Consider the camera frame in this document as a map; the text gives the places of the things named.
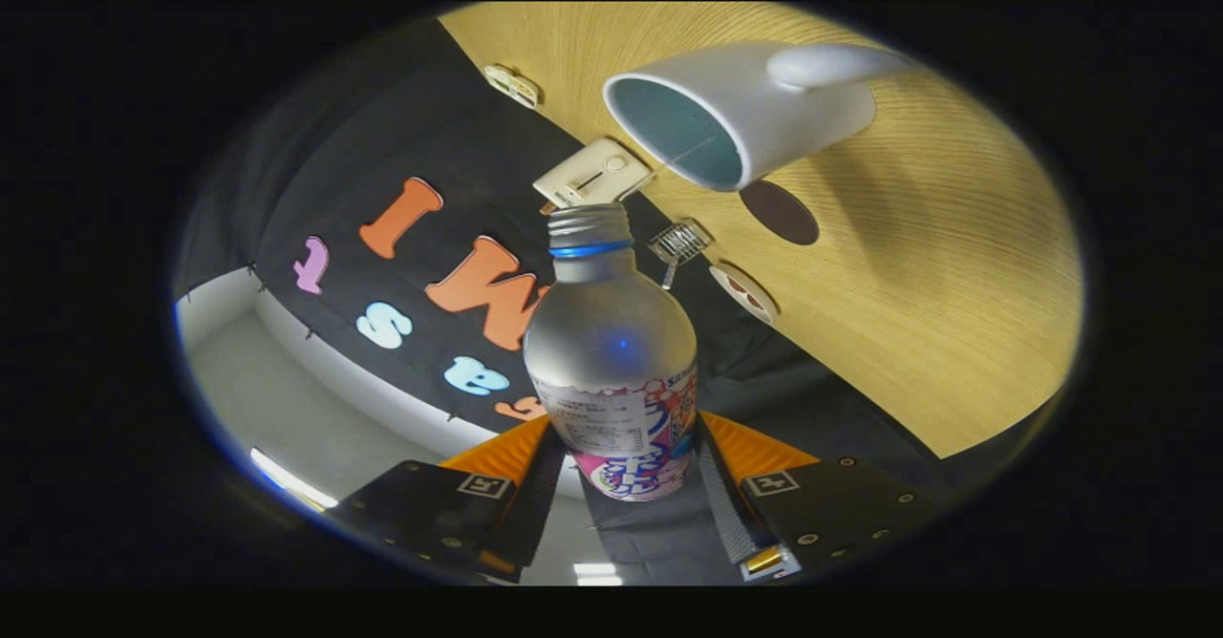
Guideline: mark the silver juice bottle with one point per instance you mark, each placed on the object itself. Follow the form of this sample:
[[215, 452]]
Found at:
[[611, 332]]

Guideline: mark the dark brown round coaster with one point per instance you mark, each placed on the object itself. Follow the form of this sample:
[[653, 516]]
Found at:
[[782, 213]]

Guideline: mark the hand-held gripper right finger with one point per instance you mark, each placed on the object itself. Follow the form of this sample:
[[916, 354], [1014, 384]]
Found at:
[[841, 504]]

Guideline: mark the white toaster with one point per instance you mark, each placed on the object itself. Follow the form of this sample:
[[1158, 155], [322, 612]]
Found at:
[[592, 175]]

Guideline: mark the ceiling light panel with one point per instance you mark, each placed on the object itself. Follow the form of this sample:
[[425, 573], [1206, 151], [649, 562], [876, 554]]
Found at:
[[597, 568]]

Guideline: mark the wooden table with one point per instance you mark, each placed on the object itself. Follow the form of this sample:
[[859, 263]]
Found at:
[[936, 313]]

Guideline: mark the long ceiling light strip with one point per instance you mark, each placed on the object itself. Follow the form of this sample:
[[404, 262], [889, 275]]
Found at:
[[291, 480]]

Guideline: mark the red meat slice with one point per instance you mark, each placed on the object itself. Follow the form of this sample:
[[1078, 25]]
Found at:
[[754, 300], [735, 283]]

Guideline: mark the white cup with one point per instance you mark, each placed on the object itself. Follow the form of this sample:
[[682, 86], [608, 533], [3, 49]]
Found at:
[[783, 113]]

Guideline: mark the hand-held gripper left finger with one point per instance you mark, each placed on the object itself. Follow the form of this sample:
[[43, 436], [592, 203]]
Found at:
[[430, 509]]

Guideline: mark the black backdrop cloth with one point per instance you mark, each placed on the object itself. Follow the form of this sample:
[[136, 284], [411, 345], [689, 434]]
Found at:
[[382, 141]]

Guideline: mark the white divided dish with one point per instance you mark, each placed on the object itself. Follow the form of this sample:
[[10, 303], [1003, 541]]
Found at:
[[511, 86]]

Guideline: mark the white round plate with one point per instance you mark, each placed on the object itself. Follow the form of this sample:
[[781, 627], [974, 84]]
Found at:
[[764, 311]]

